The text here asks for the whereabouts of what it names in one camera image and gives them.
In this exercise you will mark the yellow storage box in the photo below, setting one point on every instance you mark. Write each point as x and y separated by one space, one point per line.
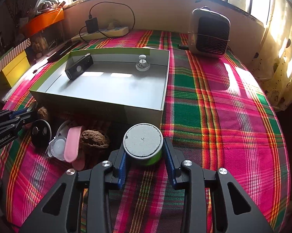
15 69

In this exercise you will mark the black rectangular speaker device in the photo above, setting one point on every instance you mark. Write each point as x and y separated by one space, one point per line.
74 69

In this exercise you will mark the grey portable fan heater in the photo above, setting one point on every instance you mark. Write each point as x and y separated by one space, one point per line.
208 33

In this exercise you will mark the round green grey speaker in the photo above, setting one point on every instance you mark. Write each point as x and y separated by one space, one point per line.
143 143

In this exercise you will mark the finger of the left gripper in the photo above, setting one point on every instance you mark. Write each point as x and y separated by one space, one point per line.
25 114

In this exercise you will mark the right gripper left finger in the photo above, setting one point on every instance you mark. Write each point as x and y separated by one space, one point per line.
120 162

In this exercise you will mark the white power strip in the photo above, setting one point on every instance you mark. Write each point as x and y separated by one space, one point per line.
113 33

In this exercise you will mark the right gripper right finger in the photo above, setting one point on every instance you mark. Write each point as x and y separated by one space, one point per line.
173 159

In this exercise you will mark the cream dotted curtain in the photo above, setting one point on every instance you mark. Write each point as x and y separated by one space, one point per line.
272 68

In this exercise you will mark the pink case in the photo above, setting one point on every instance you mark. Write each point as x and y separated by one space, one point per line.
71 149

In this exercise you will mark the brown walnut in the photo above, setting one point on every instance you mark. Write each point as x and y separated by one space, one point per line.
93 139

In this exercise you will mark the orange storage box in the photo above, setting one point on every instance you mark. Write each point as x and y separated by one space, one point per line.
42 22

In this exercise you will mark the black round disc gadget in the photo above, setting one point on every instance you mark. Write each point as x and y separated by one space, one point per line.
41 133

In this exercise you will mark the small white knob gadget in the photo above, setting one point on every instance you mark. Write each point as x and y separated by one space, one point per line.
142 65

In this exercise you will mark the shallow cardboard box tray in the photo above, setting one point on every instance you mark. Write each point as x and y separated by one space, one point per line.
111 89

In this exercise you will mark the black tablet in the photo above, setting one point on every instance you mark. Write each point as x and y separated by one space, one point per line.
68 46

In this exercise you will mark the black charger adapter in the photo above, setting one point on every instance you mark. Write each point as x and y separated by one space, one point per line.
92 25

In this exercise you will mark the plaid bed cover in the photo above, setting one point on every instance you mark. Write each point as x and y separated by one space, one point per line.
218 116

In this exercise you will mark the striped box lid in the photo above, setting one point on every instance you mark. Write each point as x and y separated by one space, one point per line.
13 52

